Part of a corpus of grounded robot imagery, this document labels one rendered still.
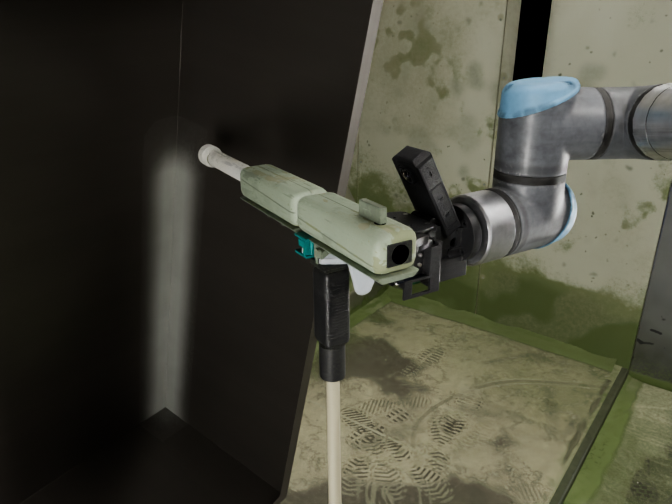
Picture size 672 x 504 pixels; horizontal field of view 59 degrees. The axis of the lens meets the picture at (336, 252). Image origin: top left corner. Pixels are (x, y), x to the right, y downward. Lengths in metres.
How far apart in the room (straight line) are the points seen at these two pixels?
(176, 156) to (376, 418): 1.32
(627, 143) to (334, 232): 0.40
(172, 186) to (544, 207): 0.64
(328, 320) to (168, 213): 0.55
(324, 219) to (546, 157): 0.31
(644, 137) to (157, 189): 0.75
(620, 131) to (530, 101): 0.12
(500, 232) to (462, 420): 1.48
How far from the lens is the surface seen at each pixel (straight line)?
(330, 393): 0.71
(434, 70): 2.57
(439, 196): 0.68
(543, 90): 0.76
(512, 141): 0.77
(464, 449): 2.05
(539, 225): 0.79
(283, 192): 0.66
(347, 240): 0.55
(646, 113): 0.78
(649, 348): 2.58
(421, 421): 2.14
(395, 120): 2.69
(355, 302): 2.71
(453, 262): 0.73
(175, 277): 1.20
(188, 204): 1.10
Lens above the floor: 1.37
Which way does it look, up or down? 23 degrees down
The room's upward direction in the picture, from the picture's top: straight up
